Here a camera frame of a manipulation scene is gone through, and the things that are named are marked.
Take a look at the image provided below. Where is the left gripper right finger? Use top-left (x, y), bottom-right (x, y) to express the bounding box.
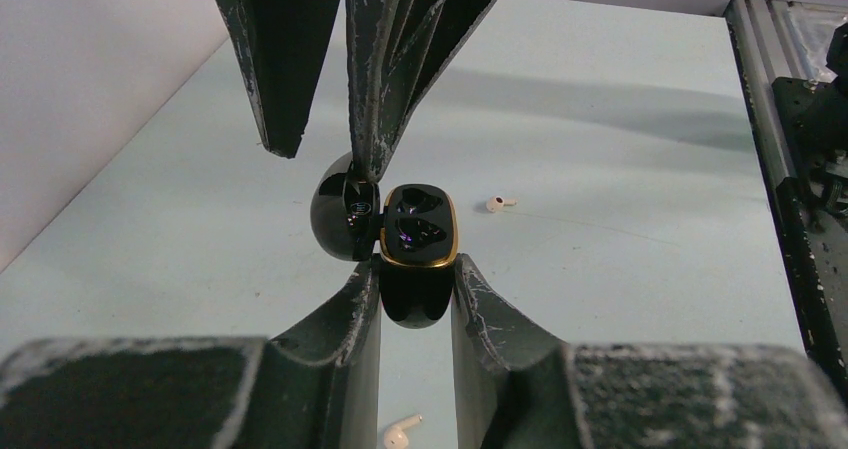
top-left (451, 254), bottom-right (847, 448)

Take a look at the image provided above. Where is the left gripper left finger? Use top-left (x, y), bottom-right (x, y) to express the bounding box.
top-left (1, 262), bottom-right (380, 448)

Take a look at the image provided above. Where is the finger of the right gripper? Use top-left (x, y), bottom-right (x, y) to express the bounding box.
top-left (345, 0), bottom-right (496, 183)
top-left (215, 0), bottom-right (340, 158)

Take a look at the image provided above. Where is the black earbud charging case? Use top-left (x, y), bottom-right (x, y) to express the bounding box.
top-left (310, 154), bottom-right (459, 329)

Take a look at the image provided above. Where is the beige earbud left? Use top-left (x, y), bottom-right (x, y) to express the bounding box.
top-left (383, 414), bottom-right (423, 449)

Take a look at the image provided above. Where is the beige earbud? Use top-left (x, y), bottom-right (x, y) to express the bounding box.
top-left (383, 414), bottom-right (423, 449)
top-left (485, 196), bottom-right (518, 213)

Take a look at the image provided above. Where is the beige earbud right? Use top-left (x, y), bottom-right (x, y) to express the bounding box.
top-left (485, 196), bottom-right (518, 213)

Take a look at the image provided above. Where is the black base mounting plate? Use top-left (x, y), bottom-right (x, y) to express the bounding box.
top-left (771, 21), bottom-right (848, 408)

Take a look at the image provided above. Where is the aluminium frame rail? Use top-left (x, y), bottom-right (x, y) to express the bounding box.
top-left (724, 0), bottom-right (847, 188)

